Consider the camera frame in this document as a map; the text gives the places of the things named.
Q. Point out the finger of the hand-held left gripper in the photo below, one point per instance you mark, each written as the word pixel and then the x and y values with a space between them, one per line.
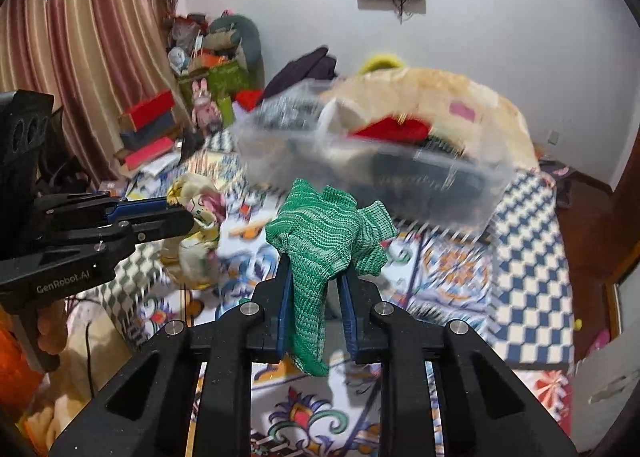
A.
pixel 142 209
pixel 160 229

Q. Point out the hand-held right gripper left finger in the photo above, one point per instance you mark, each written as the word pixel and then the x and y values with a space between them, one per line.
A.
pixel 284 317

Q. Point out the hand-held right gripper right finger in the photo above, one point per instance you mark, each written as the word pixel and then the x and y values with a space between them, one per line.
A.
pixel 348 317

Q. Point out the floral yellow pink cloth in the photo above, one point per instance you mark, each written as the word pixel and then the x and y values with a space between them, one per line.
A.
pixel 197 237

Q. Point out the green knitted cloth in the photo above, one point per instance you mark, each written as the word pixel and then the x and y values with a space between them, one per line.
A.
pixel 312 242

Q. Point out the clear plastic storage box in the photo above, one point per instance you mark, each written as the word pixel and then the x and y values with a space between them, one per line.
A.
pixel 400 177

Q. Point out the person's left hand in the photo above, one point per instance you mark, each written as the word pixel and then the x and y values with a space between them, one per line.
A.
pixel 54 327

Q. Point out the red flat box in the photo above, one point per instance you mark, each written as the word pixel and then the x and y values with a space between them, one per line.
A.
pixel 147 109
pixel 147 152

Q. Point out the grey white checkered cloth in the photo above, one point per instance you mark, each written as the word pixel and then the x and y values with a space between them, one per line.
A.
pixel 132 282

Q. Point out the dark grey flat box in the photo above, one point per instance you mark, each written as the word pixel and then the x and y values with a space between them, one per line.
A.
pixel 150 132

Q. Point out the colourful printed blanket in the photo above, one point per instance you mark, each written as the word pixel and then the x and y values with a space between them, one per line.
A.
pixel 450 282

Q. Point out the pink rabbit plush toy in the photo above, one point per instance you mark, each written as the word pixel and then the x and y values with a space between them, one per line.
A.
pixel 206 109

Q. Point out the orange fabric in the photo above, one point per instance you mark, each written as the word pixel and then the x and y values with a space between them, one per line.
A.
pixel 17 382

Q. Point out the green cardboard box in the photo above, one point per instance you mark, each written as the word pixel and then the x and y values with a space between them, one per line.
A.
pixel 225 79

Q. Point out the cream fleece blanket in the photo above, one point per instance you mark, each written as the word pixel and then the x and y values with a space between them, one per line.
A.
pixel 70 387

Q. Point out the black white patterned cloth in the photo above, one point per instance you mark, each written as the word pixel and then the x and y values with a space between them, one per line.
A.
pixel 285 114

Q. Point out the striped pink curtain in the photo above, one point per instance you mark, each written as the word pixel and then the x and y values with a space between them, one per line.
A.
pixel 75 37

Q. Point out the blue white checkered blanket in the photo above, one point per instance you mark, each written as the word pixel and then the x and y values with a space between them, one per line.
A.
pixel 532 277

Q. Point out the red cloth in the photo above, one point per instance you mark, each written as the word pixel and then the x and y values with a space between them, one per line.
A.
pixel 392 129

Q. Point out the grey green plush toy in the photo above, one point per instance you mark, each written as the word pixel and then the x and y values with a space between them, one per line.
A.
pixel 245 37

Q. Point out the dark purple garment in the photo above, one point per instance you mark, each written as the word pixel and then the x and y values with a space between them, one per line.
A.
pixel 300 69

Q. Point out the beige patterned blanket pile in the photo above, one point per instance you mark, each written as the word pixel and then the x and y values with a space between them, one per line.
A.
pixel 480 102

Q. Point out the white cabinet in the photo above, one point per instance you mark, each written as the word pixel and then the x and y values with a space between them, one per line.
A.
pixel 607 387

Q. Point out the wall socket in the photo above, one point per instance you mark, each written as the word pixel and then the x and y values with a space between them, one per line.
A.
pixel 552 137

